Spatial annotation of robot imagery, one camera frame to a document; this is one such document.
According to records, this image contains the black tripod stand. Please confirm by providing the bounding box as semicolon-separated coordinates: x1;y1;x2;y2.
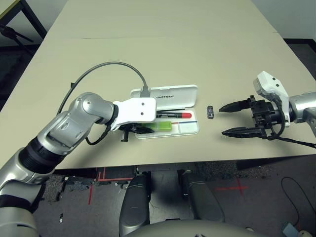
0;23;34;54

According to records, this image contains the green highlighter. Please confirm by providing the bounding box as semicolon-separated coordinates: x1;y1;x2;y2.
145;120;173;132

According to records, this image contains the dark grey right robot leg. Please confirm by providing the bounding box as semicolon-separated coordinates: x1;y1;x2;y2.
181;170;226;223

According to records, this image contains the grey robot torso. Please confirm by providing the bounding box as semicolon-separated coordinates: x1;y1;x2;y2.
124;219;272;237

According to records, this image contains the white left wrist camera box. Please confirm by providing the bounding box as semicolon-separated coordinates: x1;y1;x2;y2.
110;97;158;132

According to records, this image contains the thin black left gripper cable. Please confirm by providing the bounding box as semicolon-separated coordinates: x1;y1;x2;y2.
85;123;112;146

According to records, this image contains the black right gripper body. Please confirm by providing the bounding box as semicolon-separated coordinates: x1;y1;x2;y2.
248;94;287;140

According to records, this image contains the red floor tape corner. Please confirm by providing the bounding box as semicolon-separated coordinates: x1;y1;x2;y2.
97;167;134;182

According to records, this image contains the dark grey left robot leg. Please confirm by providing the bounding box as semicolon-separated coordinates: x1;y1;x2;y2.
118;172;152;237

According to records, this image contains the black marker with red cap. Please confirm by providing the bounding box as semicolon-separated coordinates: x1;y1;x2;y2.
156;111;193;119

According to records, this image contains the blue grey floor box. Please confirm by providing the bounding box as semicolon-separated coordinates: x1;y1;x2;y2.
282;220;301;237

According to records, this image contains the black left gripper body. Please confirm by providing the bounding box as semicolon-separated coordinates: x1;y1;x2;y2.
119;122;138;143

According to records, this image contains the dark grey robot leg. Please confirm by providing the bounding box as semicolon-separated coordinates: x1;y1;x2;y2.
181;170;226;223
118;172;152;237

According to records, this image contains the thin black right gripper cable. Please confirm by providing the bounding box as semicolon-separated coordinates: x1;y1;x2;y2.
266;120;316;149

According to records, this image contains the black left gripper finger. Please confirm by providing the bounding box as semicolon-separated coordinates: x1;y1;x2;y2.
134;126;155;135

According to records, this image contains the thin black floor cable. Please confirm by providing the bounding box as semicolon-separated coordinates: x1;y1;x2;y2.
281;177;316;223

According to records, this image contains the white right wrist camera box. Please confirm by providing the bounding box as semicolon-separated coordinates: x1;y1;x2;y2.
252;71;291;124

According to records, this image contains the beige side table black frame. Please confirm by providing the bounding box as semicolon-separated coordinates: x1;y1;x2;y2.
0;0;48;48

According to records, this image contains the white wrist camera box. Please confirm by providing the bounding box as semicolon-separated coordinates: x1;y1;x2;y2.
252;71;291;124
110;97;158;132

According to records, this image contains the red floor tape cross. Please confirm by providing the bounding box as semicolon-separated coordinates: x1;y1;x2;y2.
214;178;250;196

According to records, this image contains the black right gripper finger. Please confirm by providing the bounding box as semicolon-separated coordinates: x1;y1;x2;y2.
218;98;253;114
221;126;263;139

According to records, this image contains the white plastic pencil case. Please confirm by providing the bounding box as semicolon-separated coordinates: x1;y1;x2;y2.
130;84;200;140

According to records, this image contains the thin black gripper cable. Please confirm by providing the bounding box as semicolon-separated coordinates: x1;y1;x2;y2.
266;120;316;149
85;123;112;146

